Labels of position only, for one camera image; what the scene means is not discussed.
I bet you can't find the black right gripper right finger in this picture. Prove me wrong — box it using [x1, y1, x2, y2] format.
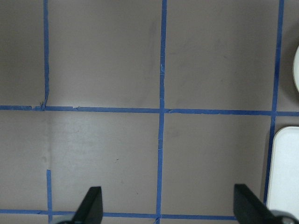
[234, 184, 283, 224]

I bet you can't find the cream round plate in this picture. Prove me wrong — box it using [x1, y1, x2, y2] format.
[293, 47, 299, 91]

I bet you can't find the white rectangular tray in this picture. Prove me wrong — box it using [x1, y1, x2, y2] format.
[267, 126, 299, 218]

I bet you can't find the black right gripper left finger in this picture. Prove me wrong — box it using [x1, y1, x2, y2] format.
[71, 186, 103, 224]

